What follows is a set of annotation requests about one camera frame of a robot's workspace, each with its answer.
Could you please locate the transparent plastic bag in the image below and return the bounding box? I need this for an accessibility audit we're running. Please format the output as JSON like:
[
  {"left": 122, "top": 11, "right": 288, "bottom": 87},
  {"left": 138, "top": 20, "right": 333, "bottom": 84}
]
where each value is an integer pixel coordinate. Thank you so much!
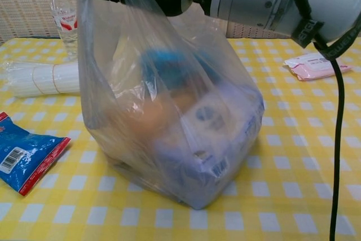
[{"left": 75, "top": 0, "right": 266, "bottom": 211}]

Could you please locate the blue box in bag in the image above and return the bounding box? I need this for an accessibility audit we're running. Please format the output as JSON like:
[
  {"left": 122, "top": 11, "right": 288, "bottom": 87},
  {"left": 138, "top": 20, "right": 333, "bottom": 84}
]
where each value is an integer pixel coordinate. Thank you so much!
[{"left": 140, "top": 47, "right": 215, "bottom": 89}]

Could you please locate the orange bread item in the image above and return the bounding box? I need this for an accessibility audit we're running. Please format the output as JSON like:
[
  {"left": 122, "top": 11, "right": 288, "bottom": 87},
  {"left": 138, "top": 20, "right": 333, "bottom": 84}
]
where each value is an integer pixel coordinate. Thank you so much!
[{"left": 124, "top": 94, "right": 195, "bottom": 146}]

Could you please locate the clear plastic water bottle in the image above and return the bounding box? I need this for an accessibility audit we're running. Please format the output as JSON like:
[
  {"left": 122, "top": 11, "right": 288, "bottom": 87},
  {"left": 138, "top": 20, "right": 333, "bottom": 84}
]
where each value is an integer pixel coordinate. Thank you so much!
[{"left": 46, "top": 0, "right": 80, "bottom": 62}]

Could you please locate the bundle of white straws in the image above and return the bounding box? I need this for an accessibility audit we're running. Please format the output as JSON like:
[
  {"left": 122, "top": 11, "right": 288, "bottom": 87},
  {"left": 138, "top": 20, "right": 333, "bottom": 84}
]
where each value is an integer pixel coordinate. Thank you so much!
[{"left": 0, "top": 60, "right": 81, "bottom": 98}]

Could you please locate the white blue box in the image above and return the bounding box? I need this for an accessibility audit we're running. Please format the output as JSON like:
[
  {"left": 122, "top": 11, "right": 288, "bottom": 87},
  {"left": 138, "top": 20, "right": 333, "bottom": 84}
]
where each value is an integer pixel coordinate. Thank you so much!
[{"left": 157, "top": 82, "right": 266, "bottom": 209}]

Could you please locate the pink white wet wipes pack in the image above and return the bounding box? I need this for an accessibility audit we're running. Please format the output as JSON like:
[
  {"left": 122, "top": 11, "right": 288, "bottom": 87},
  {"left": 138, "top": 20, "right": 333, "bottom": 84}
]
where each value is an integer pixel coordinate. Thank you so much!
[{"left": 283, "top": 51, "right": 353, "bottom": 81}]

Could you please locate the blue red snack packet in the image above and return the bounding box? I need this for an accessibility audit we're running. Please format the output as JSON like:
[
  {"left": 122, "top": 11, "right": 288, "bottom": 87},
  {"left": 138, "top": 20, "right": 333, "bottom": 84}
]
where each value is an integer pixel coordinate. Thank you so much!
[{"left": 0, "top": 111, "right": 72, "bottom": 197}]

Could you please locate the yellow white checkered tablecloth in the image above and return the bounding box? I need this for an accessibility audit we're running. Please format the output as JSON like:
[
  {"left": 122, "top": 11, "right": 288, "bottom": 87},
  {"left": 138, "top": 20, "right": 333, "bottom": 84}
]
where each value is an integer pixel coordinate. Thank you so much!
[{"left": 0, "top": 37, "right": 361, "bottom": 241}]

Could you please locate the black cable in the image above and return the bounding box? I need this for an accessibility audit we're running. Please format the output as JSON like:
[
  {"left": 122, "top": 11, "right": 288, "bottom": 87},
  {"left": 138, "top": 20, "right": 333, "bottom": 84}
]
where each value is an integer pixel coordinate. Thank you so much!
[{"left": 278, "top": 0, "right": 346, "bottom": 241}]

